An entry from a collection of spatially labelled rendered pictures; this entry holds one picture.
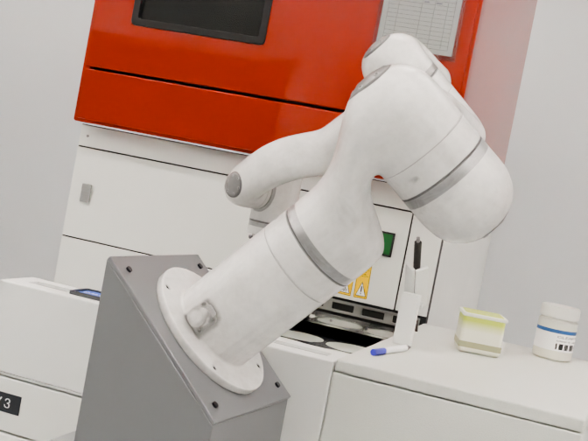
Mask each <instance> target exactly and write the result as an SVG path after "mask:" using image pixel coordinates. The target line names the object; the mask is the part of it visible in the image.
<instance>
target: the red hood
mask: <svg viewBox="0 0 588 441"><path fill-rule="evenodd" d="M536 4H537V0H94V10H93V15H92V20H91V25H90V30H89V34H88V40H87V49H86V54H85V59H84V64H83V68H82V74H81V79H80V88H79V93H78V98H77V102H76V108H75V112H74V118H73V119H74V120H75V121H79V122H84V123H92V124H97V125H101V126H106V127H111V128H116V129H120V130H129V131H134V132H138V133H143V134H148V135H153V136H157V137H165V138H170V139H175V140H179V141H184V142H189V143H194V144H202V145H207V146H212V147H216V148H221V149H226V150H231V151H239V152H243V153H248V154H252V153H253V152H255V151H257V150H258V149H260V148H261V147H263V146H264V145H266V144H269V143H271V142H273V141H276V140H277V139H280V138H283V137H288V136H292V135H296V134H301V133H305V132H311V131H315V130H320V129H322V128H324V127H325V126H326V125H327V124H328V123H330V122H331V121H333V120H334V119H335V118H337V117H338V116H339V115H341V114H342V113H343V112H345V109H346V106H347V103H348V100H349V98H350V96H351V93H352V92H353V91H354V89H355V88H356V86H357V84H358V83H359V82H361V81H362V80H363V79H364V76H363V74H362V69H361V63H362V59H363V57H364V55H365V52H366V51H367V50H368V48H369V47H370V46H371V45H372V44H373V43H374V42H375V41H377V40H378V39H380V38H382V37H383V36H385V35H389V34H392V33H403V34H408V35H410V36H412V37H414V38H416V39H418V40H419V41H420V42H421V43H422V44H423V45H424V46H425V47H426V48H427V49H428V50H429V51H430V52H431V53H432V54H433V55H434V56H435V57H436V58H437V60H438V61H439V62H440V63H441V64H442V65H443V66H444V67H445V68H446V69H447V70H448V71H449V73H450V76H451V84H452V85H453V87H454V88H455V89H456V90H457V92H458V93H459V94H460V95H461V97H462V98H463V99H464V100H465V102H466V103H467V104H468V106H469V107H470V108H471V109H472V111H473V112H474V113H475V115H476V116H477V117H478V118H479V120H480V121H481V123H482V125H483V127H484V129H485V132H486V140H485V142H486V143H487V144H488V146H489V147H490V148H491V149H492V151H493V152H494V153H495V154H496V155H497V157H498V158H499V159H500V160H501V162H502V163H503V164H505V160H506V155H507V151H508V144H509V139H510V135H511V130H512V126H513V121H514V117H515V109H516V104H517V100H518V95H519V91H520V86H521V82H522V74H523V69H524V65H525V60H526V56H527V51H528V47H529V39H530V34H531V30H532V25H533V21H534V16H535V12H536Z"/></svg>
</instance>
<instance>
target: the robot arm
mask: <svg viewBox="0 0 588 441"><path fill-rule="evenodd" d="M361 69H362V74H363V76H364V79H363V80H362V81H361V82H359V83H358V84H357V86H356V88H355V89H354V91H353V92H352V93H351V96H350V98H349V100H348V103H347V105H346V109H345V112H343V113H342V114H341V115H339V116H338V117H337V118H335V119H334V120H333V121H331V122H330V123H328V124H327V125H326V126H325V127H324V128H322V129H318V130H315V131H311V132H305V133H301V134H296V135H292V136H287V137H283V138H280V139H277V140H276V141H273V142H271V143H268V144H266V145H264V146H263V147H261V148H260V149H258V150H256V151H255V152H253V153H252V154H251V155H249V156H248V157H246V158H245V159H243V160H242V161H241V162H240V163H239V164H238V165H237V166H236V167H235V168H234V169H233V170H232V171H231V172H230V173H229V174H228V176H227V178H226V181H225V185H224V191H225V194H226V196H227V198H228V200H229V201H231V202H232V203H233V204H235V205H237V206H239V207H247V208H251V212H250V216H249V221H248V230H247V232H249V233H251V234H249V235H248V238H249V240H248V241H247V242H245V243H244V244H243V245H242V246H240V247H239V248H238V249H237V250H236V251H235V252H234V253H232V254H231V255H230V256H228V257H227V258H226V259H224V260H223V261H222V262H220V263H219V264H218V265H217V266H215V267H214V268H213V269H211V270H210V271H209V272H208V273H206V274H205V275H204V276H203V277H201V276H199V275H197V274H195V273H194V272H191V271H190V270H188V269H182V268H170V269H168V270H167V271H166V272H164V273H163V274H162V275H161V276H160V277H159V279H158V281H157V300H158V303H159V306H160V310H161V312H162V313H163V316H164V320H165V322H166V324H167V325H168V326H169V328H170V330H171V333H172V334H173V336H174V337H175V339H176V341H177V342H178V343H179V344H180V346H181V347H182V349H183V350H184V351H185V353H186V354H187V355H188V356H189V358H190V359H191V360H192V361H193V362H194V364H195V365H196V366H197V367H198V368H199V369H200V370H201V371H202V372H203V373H204V374H206V375H207V376H208V377H209V378H211V379H212V380H213V381H214V382H216V383H218V384H219V385H221V386H222V387H223V388H225V389H227V390H229V391H232V392H235V393H237V394H244V395H246V394H249V393H252V392H253V391H254V390H256V389H257V388H258V387H259V386H261V384H262V382H263V362H262V358H261V355H260V353H259V352H261V351H262V350H263V349H264V348H265V347H267V346H268V345H269V344H271V343H272V342H273V341H275V340H276V339H278V338H279V337H280V336H282V335H283V334H284V333H286V332H287V331H289V330H290V329H291V328H292V327H293V326H294V325H296V324H297V323H298V322H300V321H301V320H302V319H304V318H305V317H307V316H308V315H309V314H311V313H312V312H314V311H315V310H316V309H318V308H319V307H320V306H321V305H322V304H324V303H325V302H326V301H327V300H329V299H330V298H332V297H333V296H334V295H336V294H337V293H338V292H340V291H341V290H343V289H344V288H345V287H347V286H348V285H349V284H350V283H351V282H353V281H354V280H355V279H357V278H358V277H359V276H361V275H362V274H363V273H365V272H366V271H367V270H368V269H370V268H371V267H372V266H373V265H374V264H375V263H376V262H377V261H378V260H379V259H380V257H381V256H382V253H383V250H384V239H383V233H382V228H381V225H380V222H379V219H378V216H377V213H376V211H375V206H374V203H373V200H372V195H371V182H372V179H373V178H374V176H376V175H380V176H382V177H383V178H384V179H385V180H386V182H387V183H388V184H389V185H390V187H391V188H392V189H393V190H394V191H395V193H396V194H397V195H398V196H399V197H400V199H401V200H402V201H403V202H404V204H405V205H406V206H407V207H408V208H409V210H410V211H411V212H412V213H413V214H414V215H415V216H416V217H417V218H418V219H419V221H420V222H421V223H422V224H423V225H424V226H425V227H426V228H427V229H428V230H430V231H431V232H432V233H433V234H434V235H435V236H436V237H438V238H440V239H442V240H444V241H446V242H450V243H469V242H476V241H477V240H479V239H482V238H486V237H487V236H488V235H489V234H490V233H492V232H493V231H494V230H495V229H496V228H497V227H498V226H499V225H500V224H501V223H502V222H503V221H504V219H505V217H506V216H507V214H508V211H509V209H510V207H511V204H512V200H513V184H512V180H511V178H510V175H509V173H508V170H507V168H506V166H505V165H504V164H503V163H502V162H501V160H500V159H499V158H498V157H497V155H496V154H495V153H494V152H493V151H492V149H491V148H490V147H489V146H488V144H487V143H486V142H485V140H486V132H485V129H484V127H483V125H482V123H481V121H480V119H479V118H478V117H477V116H476V115H475V113H474V112H473V111H472V109H471V108H470V107H469V106H468V104H467V103H466V102H465V100H464V99H463V98H462V97H461V95H460V94H459V93H458V92H457V90H456V89H455V88H454V87H453V85H452V84H451V76H450V73H449V71H448V70H447V69H446V68H445V67H444V66H443V65H442V64H441V63H440V62H439V61H438V60H437V58H436V57H435V56H434V55H433V54H432V53H431V52H430V51H429V50H428V49H427V48H426V47H425V46H424V45H423V44H422V43H421V42H420V41H419V40H418V39H416V38H414V37H412V36H410V35H408V34H403V33H392V34H389V35H385V36H383V37H382V38H379V39H378V40H377V41H375V42H374V43H373V44H372V45H371V46H370V47H369V48H368V50H367V51H366V52H365V55H364V57H363V59H362V63H361ZM316 176H323V177H322V179H321V180H320V181H319V182H318V183H317V184H316V185H315V186H314V187H313V188H312V189H311V190H310V191H309V192H308V193H307V194H306V195H305V196H304V197H302V198H301V199H299V195H300V190H301V185H302V181H303V179H304V178H309V177H316Z"/></svg>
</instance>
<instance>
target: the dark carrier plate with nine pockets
mask: <svg viewBox="0 0 588 441"><path fill-rule="evenodd" d="M290 330H291V331H296V332H301V333H308V334H311V335H314V336H317V337H320V338H321V339H323V340H324V341H323V342H309V341H304V340H299V339H292V338H288V337H284V336H280V337H284V338H287V339H291V340H296V341H299V342H302V343H305V344H308V345H312V346H315V347H322V348H327V349H332V350H337V351H341V350H339V349H335V348H333V347H330V346H328V345H326V343H327V342H339V343H346V344H351V345H356V346H359V347H367V346H361V345H357V344H354V343H350V342H346V341H343V340H339V339H332V338H328V337H325V336H321V335H317V334H313V333H309V332H303V331H299V330H296V329H290ZM341 352H345V351H341ZM345 353H349V352H345ZM349 354H352V353H349Z"/></svg>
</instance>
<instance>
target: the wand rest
mask: <svg viewBox="0 0 588 441"><path fill-rule="evenodd" d="M428 277H429V268H428V267H427V266H426V267H423V268H421V269H416V276H415V269H414V268H413V267H412V266H411V264H410V263H409V262H407V263H406V268H405V287H404V292H403V293H402V297H401V302H400V306H399V311H398V315H397V320H396V324H395V332H394V337H393V341H392V342H393V343H396V344H400V345H407V346H411V345H412V341H413V337H414V332H415V328H416V323H417V315H418V311H419V309H420V310H422V308H423V306H426V305H427V291H428ZM414 286H415V293H414Z"/></svg>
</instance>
